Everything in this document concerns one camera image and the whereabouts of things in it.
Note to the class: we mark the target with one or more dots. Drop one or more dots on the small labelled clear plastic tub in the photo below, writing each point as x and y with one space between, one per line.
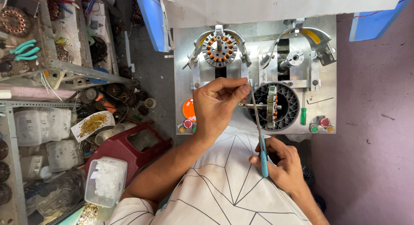
63 155

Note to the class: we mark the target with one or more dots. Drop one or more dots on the stator with steel shaft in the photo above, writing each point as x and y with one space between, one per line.
271 99

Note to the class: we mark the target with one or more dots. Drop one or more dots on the person's right hand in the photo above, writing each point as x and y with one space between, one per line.
284 166

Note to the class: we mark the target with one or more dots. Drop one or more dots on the white line patterned shirt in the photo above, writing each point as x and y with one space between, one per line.
226 192

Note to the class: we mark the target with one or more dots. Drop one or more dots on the clear box of white pieces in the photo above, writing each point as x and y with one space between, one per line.
106 181

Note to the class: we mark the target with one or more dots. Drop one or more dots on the blue machine panel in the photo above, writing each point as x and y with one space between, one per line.
378 19
152 21

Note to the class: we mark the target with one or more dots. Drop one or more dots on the clear plastic bag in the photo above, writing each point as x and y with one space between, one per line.
56 192

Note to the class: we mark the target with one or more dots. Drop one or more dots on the copper wound stator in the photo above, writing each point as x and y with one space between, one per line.
220 48

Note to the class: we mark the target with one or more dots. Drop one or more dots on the large labelled clear plastic tub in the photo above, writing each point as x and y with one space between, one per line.
40 126

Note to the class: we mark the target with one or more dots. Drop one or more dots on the red push button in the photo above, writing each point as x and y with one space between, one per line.
188 123
324 122

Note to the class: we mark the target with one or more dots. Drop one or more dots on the white paper with yellow strands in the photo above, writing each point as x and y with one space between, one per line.
92 124

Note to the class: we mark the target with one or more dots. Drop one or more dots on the tape roll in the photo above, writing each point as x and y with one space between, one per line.
150 103

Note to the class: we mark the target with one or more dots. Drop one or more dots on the black allen key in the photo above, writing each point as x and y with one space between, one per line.
319 101

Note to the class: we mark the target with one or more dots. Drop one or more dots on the black round ribbed holder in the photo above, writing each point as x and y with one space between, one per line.
289 105

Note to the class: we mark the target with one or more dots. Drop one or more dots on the pile of small metal pieces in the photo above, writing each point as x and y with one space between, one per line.
87 215

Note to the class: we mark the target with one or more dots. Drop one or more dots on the grey metal shelf rack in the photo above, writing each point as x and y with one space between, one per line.
48 40

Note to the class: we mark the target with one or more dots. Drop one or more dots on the white cover sheet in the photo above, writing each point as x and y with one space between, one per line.
278 6

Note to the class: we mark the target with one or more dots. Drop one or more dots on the steel coil winding machine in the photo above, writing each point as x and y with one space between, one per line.
318 86

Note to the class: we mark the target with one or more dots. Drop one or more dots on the steel spindle chuck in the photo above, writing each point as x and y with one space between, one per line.
290 60

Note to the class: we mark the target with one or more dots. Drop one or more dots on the yellow push button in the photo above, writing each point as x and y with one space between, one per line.
182 129
330 129

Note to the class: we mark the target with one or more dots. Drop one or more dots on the dark red plastic stool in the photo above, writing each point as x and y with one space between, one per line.
124 150

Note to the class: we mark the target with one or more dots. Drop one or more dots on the orange round disc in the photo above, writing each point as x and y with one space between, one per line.
188 109

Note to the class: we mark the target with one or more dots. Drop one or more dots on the person's left hand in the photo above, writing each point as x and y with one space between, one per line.
215 108

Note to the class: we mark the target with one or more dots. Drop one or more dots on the heap of dark stators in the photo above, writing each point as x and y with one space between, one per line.
124 95

